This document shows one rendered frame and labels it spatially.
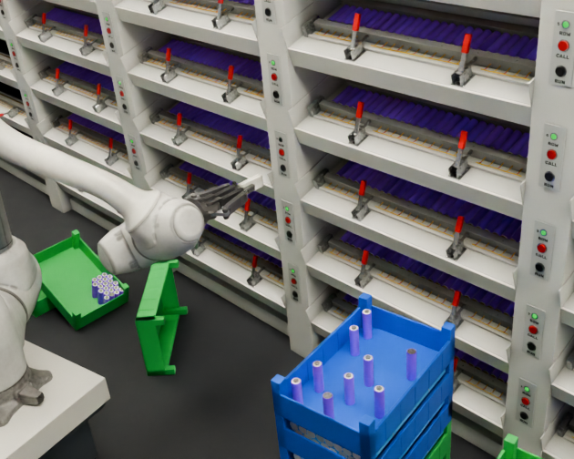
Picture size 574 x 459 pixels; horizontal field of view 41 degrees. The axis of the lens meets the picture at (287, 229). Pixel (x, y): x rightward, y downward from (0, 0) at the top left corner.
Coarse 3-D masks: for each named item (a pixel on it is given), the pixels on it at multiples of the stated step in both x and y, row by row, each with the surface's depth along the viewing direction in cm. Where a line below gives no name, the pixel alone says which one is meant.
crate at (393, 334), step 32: (352, 320) 150; (384, 320) 151; (320, 352) 143; (384, 352) 147; (416, 352) 146; (448, 352) 141; (288, 384) 136; (384, 384) 139; (416, 384) 133; (288, 416) 134; (320, 416) 128; (352, 416) 133; (384, 416) 126; (352, 448) 126
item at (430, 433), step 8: (448, 400) 148; (440, 408) 150; (448, 408) 149; (440, 416) 147; (448, 416) 151; (432, 424) 145; (440, 424) 148; (424, 432) 150; (432, 432) 145; (440, 432) 149; (416, 440) 148; (424, 440) 143; (432, 440) 147; (280, 448) 140; (416, 448) 141; (424, 448) 144; (288, 456) 140; (408, 456) 138; (416, 456) 142
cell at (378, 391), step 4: (376, 388) 130; (380, 388) 129; (376, 392) 129; (380, 392) 129; (376, 396) 130; (380, 396) 129; (376, 400) 130; (380, 400) 130; (376, 404) 131; (380, 404) 130; (376, 408) 131; (380, 408) 131; (384, 408) 132; (376, 412) 132; (380, 412) 131; (384, 412) 132; (376, 416) 132; (380, 416) 132
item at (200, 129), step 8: (160, 112) 235; (168, 120) 233; (176, 120) 229; (184, 120) 228; (176, 128) 229; (192, 128) 225; (200, 128) 222; (208, 128) 221; (208, 136) 221; (216, 136) 217; (224, 136) 216; (216, 144) 217; (232, 144) 214; (248, 144) 210; (240, 152) 210; (256, 152) 207; (264, 152) 205
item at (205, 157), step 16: (144, 112) 234; (144, 128) 236; (160, 128) 233; (160, 144) 229; (192, 144) 222; (224, 144) 217; (192, 160) 221; (208, 160) 214; (224, 160) 212; (256, 160) 207; (224, 176) 213; (240, 176) 206; (272, 192) 198
